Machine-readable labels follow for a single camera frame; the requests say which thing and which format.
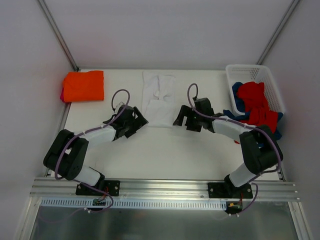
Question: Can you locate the folded orange t shirt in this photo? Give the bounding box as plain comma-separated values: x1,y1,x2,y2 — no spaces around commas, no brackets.
62,70,105,103

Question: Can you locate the white slotted cable duct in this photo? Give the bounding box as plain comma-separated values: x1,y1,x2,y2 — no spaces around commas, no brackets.
40,197,227,211

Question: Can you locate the white plastic laundry basket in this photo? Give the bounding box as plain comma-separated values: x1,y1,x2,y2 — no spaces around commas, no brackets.
225,64,285,116

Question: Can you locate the left aluminium frame post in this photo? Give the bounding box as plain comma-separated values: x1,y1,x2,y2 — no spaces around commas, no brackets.
36,0,80,72

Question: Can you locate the blue t shirt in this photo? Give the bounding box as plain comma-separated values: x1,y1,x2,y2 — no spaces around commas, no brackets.
222,81,285,142

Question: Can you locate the folded pink t shirt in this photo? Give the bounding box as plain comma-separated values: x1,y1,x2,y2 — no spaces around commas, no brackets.
60,88,65,103

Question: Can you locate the aluminium frame post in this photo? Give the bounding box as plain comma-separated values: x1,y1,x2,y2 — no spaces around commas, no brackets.
256,0,302,65
36,0,80,72

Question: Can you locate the right aluminium frame post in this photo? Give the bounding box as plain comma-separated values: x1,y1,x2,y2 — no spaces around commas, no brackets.
256,0,302,65

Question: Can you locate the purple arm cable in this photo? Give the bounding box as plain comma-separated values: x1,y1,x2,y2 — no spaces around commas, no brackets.
187,83,282,201
54,89,131,213

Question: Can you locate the white t shirt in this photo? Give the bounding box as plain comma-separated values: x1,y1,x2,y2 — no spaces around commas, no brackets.
141,71,176,128

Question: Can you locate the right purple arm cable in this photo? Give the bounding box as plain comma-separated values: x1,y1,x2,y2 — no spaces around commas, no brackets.
187,83,282,201

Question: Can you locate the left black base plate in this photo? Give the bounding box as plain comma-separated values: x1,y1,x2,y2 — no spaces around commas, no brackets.
75,179,121,197

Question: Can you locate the red t shirt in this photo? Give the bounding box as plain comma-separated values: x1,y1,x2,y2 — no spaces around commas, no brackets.
233,81,279,145

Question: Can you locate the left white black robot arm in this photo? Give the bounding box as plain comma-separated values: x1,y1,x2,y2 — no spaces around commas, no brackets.
43,104,149,196

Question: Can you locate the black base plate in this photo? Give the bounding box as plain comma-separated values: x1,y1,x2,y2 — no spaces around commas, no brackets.
207,182,253,199
75,179,121,197

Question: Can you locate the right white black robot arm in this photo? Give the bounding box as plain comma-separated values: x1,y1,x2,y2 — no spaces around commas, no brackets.
173,98,283,199

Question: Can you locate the aluminium mounting rail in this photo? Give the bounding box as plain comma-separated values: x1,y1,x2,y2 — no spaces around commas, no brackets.
29,177,302,202

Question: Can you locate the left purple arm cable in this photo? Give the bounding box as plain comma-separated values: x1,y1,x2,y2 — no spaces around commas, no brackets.
54,89,131,213

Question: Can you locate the rear aluminium frame bar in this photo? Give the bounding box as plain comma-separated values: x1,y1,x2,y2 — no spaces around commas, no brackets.
77,66,226,71

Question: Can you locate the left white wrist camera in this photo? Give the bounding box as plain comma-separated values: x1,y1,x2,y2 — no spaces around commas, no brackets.
115,102,125,113

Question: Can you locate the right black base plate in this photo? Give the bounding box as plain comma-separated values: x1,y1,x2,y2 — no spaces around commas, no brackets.
207,182,253,199

